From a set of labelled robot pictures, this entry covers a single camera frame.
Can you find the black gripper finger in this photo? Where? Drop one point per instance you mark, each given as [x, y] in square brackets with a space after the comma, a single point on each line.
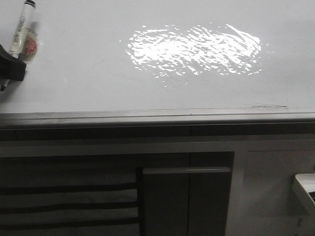
[10, 67]

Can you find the white whiteboard marker pen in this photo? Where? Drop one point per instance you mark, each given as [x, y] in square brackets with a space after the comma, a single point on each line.
[20, 36]

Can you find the white whiteboard surface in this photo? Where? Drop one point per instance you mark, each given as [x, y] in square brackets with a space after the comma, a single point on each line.
[123, 55]

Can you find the dark slatted chair back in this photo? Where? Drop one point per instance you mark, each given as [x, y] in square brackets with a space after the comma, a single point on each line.
[103, 202]

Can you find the grey cabinet panel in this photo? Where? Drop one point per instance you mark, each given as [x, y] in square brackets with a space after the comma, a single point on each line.
[186, 202]

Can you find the white plastic tray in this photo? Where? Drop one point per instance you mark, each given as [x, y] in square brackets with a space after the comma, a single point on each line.
[304, 188]

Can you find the grey whiteboard frame ledge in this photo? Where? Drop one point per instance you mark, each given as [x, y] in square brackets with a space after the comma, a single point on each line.
[154, 118]

